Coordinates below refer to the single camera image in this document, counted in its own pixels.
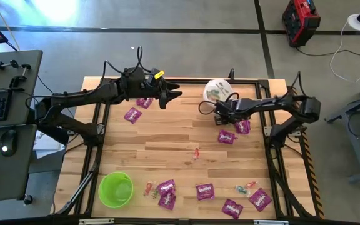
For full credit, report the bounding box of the grey metal table stand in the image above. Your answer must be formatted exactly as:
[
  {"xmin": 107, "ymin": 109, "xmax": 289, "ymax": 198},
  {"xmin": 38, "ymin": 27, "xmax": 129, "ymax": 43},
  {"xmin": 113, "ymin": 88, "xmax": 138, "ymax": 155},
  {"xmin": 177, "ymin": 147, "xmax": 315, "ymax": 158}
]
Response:
[{"xmin": 323, "ymin": 79, "xmax": 360, "ymax": 185}]

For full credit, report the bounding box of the dark grey desk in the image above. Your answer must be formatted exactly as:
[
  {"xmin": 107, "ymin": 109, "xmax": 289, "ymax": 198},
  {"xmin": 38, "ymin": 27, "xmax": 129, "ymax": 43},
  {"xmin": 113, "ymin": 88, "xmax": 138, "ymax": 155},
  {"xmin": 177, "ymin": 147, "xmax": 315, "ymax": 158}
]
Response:
[{"xmin": 0, "ymin": 49, "xmax": 44, "ymax": 204}]

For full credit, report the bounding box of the black computer mouse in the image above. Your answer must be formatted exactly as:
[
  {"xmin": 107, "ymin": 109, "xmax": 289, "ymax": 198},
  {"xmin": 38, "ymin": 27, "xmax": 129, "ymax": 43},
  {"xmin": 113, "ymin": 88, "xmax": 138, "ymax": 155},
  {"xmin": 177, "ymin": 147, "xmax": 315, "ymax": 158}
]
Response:
[{"xmin": 0, "ymin": 129, "xmax": 19, "ymax": 157}]

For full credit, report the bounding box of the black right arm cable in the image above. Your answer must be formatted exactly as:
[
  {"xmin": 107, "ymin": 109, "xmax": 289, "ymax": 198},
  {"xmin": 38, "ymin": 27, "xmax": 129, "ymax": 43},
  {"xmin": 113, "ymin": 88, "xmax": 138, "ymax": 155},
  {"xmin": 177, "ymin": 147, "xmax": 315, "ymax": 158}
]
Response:
[{"xmin": 197, "ymin": 71, "xmax": 303, "ymax": 116}]

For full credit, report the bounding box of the orange hard candy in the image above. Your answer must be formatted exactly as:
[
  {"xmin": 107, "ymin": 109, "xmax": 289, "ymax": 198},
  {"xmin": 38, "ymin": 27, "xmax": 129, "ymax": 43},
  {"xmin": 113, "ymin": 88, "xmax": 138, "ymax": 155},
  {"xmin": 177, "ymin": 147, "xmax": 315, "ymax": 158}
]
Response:
[{"xmin": 143, "ymin": 180, "xmax": 154, "ymax": 197}]

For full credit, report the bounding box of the purple Skittles candy pack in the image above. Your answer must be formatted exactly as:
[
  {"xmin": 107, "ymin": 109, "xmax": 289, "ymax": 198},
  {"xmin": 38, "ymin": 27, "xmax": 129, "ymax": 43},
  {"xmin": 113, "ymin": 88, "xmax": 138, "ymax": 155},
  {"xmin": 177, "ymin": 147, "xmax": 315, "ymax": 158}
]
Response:
[
  {"xmin": 123, "ymin": 106, "xmax": 143, "ymax": 125},
  {"xmin": 195, "ymin": 182, "xmax": 216, "ymax": 201},
  {"xmin": 136, "ymin": 97, "xmax": 154, "ymax": 110},
  {"xmin": 157, "ymin": 192, "xmax": 177, "ymax": 211},
  {"xmin": 157, "ymin": 179, "xmax": 177, "ymax": 196},
  {"xmin": 234, "ymin": 120, "xmax": 251, "ymax": 135},
  {"xmin": 248, "ymin": 187, "xmax": 273, "ymax": 213},
  {"xmin": 217, "ymin": 129, "xmax": 238, "ymax": 146},
  {"xmin": 221, "ymin": 198, "xmax": 244, "ymax": 220}
]

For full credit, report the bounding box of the white plastic halloween bucket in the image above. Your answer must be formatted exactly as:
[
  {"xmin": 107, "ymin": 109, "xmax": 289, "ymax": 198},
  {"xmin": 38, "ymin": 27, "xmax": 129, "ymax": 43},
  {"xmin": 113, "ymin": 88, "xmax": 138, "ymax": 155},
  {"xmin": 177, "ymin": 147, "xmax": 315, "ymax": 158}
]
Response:
[{"xmin": 202, "ymin": 78, "xmax": 234, "ymax": 109}]

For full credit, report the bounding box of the black floor cable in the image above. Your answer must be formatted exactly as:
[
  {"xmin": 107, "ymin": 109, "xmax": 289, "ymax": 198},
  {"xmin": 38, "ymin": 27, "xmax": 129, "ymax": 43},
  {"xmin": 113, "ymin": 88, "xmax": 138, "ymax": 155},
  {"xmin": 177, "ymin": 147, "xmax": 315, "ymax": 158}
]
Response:
[{"xmin": 294, "ymin": 46, "xmax": 360, "ymax": 69}]

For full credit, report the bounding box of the silver metal bracket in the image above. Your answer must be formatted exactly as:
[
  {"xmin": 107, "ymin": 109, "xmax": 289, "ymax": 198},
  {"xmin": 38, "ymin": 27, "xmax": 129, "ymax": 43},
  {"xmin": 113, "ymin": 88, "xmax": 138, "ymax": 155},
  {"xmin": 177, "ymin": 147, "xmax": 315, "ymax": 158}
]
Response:
[
  {"xmin": 253, "ymin": 219, "xmax": 289, "ymax": 225},
  {"xmin": 78, "ymin": 218, "xmax": 115, "ymax": 225}
]

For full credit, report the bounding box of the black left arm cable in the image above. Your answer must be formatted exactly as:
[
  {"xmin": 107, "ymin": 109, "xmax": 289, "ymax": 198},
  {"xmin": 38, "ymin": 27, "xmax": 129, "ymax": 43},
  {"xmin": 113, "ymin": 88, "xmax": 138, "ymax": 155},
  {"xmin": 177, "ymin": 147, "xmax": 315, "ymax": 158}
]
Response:
[{"xmin": 103, "ymin": 46, "xmax": 153, "ymax": 82}]

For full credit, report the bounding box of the white floor cable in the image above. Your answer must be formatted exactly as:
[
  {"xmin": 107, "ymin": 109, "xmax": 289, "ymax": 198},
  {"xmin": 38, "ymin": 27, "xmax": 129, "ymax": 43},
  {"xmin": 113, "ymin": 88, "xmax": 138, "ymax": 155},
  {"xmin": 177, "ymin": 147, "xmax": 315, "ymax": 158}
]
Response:
[{"xmin": 329, "ymin": 20, "xmax": 360, "ymax": 84}]

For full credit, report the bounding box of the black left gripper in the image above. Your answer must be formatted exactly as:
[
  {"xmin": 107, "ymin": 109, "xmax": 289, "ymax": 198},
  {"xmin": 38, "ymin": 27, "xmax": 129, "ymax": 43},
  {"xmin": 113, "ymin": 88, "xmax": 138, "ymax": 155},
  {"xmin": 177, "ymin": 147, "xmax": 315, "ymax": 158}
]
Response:
[{"xmin": 144, "ymin": 67, "xmax": 184, "ymax": 111}]

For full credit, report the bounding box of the green plastic bucket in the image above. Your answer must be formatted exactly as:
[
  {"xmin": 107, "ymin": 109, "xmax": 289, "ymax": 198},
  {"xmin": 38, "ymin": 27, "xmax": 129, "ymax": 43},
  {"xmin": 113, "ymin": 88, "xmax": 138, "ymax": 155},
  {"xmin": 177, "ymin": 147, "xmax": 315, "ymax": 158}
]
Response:
[{"xmin": 97, "ymin": 171, "xmax": 134, "ymax": 209}]

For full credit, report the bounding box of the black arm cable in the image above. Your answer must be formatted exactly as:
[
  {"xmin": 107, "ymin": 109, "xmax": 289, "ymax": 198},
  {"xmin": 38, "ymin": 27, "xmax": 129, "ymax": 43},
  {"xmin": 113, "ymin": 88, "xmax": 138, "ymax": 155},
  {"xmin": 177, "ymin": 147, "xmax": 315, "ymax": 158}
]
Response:
[
  {"xmin": 197, "ymin": 71, "xmax": 303, "ymax": 116},
  {"xmin": 103, "ymin": 46, "xmax": 153, "ymax": 82}
]

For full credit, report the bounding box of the red black power station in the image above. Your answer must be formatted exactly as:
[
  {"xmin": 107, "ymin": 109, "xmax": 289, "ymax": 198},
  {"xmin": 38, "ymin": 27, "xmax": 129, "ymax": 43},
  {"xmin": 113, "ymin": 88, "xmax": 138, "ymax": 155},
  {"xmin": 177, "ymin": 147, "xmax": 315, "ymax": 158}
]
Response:
[{"xmin": 282, "ymin": 0, "xmax": 322, "ymax": 48}]

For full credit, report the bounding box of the yellow black hazard tape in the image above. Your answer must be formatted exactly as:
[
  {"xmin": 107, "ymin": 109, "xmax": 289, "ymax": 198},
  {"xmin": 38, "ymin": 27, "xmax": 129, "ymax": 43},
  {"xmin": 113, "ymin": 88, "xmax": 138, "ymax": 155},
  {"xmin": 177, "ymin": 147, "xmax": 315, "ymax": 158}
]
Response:
[{"xmin": 287, "ymin": 86, "xmax": 324, "ymax": 219}]

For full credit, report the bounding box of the white cardboard box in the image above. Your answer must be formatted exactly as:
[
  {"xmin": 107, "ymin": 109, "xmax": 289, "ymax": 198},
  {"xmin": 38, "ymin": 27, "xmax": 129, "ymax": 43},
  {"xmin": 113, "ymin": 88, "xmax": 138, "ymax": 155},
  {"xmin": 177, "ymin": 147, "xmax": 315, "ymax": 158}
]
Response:
[{"xmin": 32, "ymin": 129, "xmax": 67, "ymax": 159}]

